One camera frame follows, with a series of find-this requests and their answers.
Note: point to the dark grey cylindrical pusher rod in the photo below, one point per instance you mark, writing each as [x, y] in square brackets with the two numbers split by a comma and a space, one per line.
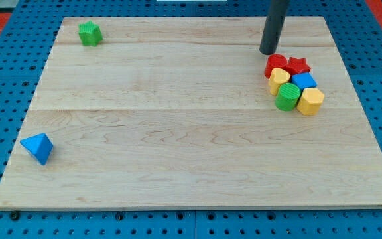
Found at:
[273, 26]

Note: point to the red star block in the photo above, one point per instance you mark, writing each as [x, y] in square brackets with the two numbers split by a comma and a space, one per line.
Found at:
[297, 66]

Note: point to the yellow heart block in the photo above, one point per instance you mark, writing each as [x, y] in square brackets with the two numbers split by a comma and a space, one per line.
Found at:
[277, 78]

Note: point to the green star block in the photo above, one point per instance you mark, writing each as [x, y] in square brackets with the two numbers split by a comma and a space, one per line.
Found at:
[89, 33]

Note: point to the red cylinder block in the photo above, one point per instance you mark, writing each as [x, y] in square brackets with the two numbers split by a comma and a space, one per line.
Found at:
[274, 61]

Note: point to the blue cube block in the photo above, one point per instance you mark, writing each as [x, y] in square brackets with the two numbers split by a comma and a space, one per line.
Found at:
[303, 81]

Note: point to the green cylinder block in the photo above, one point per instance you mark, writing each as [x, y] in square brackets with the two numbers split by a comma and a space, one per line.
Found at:
[287, 97]

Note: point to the yellow hexagon block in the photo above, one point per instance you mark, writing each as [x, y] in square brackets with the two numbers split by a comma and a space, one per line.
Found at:
[310, 101]

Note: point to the light wooden board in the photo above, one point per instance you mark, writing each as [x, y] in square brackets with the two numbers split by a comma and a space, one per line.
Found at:
[174, 113]

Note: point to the blue triangle block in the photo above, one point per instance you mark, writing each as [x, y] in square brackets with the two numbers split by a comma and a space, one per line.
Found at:
[39, 147]

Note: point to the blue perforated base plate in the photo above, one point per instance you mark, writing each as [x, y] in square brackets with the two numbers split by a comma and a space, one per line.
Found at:
[25, 43]

